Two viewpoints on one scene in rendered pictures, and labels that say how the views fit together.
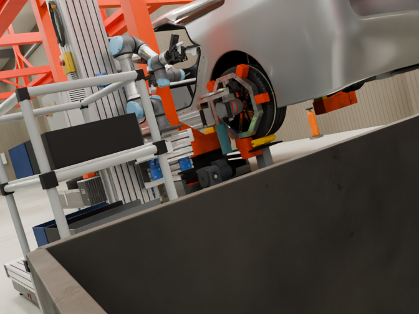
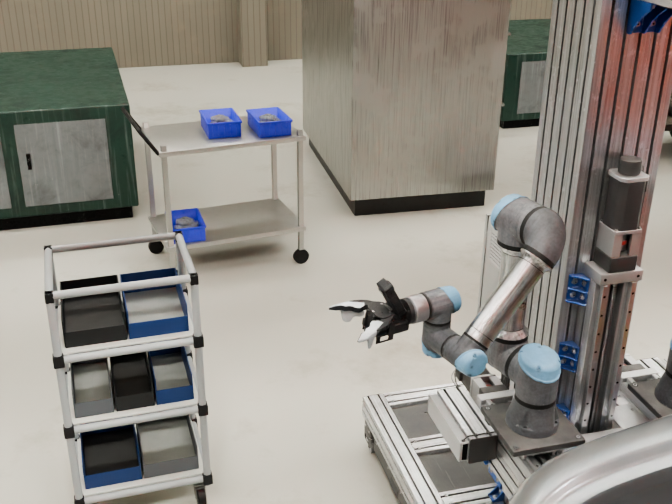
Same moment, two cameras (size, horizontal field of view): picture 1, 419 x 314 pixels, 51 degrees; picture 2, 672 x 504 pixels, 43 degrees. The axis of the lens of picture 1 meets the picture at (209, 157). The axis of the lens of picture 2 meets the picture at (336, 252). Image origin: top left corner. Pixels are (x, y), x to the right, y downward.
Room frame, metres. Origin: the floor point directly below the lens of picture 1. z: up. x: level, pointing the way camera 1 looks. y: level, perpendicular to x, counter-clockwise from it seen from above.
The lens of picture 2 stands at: (3.18, -1.85, 2.31)
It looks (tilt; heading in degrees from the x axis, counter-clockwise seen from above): 25 degrees down; 110
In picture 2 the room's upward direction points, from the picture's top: 1 degrees clockwise
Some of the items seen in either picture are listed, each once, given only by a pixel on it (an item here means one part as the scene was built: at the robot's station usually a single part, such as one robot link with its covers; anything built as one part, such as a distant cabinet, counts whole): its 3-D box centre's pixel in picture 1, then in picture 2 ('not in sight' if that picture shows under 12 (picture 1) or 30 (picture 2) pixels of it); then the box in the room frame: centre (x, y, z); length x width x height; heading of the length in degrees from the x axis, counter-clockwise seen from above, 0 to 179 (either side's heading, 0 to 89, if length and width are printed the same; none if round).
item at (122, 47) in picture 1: (130, 77); (513, 288); (2.90, 0.35, 1.19); 0.15 x 0.12 x 0.55; 140
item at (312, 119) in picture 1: (312, 123); not in sight; (7.86, -1.93, 0.28); 0.25 x 0.24 x 0.56; 71
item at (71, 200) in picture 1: (95, 194); not in sight; (6.55, 1.78, 0.19); 1.00 x 0.86 x 0.39; 38
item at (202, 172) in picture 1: (222, 179); not in sight; (3.94, -0.06, 0.26); 0.42 x 0.18 x 0.35; 128
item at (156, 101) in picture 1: (153, 105); (536, 372); (3.00, 0.27, 0.98); 0.13 x 0.12 x 0.14; 140
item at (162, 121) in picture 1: (158, 122); (533, 408); (3.01, 0.27, 0.87); 0.15 x 0.15 x 0.10
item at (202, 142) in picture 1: (201, 134); not in sight; (4.14, 0.02, 0.69); 0.52 x 0.17 x 0.35; 128
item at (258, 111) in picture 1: (235, 106); not in sight; (3.75, -0.32, 0.85); 0.54 x 0.07 x 0.54; 38
